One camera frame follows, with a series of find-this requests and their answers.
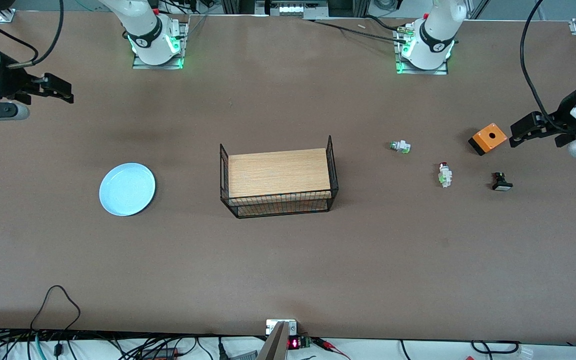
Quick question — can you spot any black cable with brass plug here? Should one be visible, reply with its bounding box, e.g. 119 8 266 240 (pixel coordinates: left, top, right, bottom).
304 15 416 44

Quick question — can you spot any black coiled cable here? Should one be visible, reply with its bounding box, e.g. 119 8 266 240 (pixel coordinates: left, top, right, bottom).
470 339 521 355

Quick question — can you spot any red push button switch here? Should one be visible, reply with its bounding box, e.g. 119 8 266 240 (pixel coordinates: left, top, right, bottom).
437 161 454 189

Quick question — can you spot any thin black looped cable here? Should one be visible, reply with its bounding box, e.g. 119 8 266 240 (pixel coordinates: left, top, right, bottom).
30 284 82 332

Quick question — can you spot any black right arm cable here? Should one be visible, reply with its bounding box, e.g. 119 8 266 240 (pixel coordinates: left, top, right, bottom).
0 0 65 69

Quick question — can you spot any red tipped probe cable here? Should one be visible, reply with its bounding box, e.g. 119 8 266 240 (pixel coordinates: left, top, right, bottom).
312 337 351 360

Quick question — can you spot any wire shelf with wooden top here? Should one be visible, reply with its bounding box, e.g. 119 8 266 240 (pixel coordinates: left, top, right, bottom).
219 134 340 219

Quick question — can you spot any light blue round plate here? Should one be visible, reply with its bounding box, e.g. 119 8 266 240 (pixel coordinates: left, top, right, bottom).
99 162 157 217

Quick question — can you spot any orange button enclosure box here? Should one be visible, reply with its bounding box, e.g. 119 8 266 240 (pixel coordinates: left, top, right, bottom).
468 122 509 157

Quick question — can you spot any black square push button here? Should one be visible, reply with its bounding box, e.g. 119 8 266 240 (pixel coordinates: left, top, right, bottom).
491 171 514 192

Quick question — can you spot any aluminium frame with white unit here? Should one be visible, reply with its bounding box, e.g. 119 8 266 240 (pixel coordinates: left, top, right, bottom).
254 0 330 21

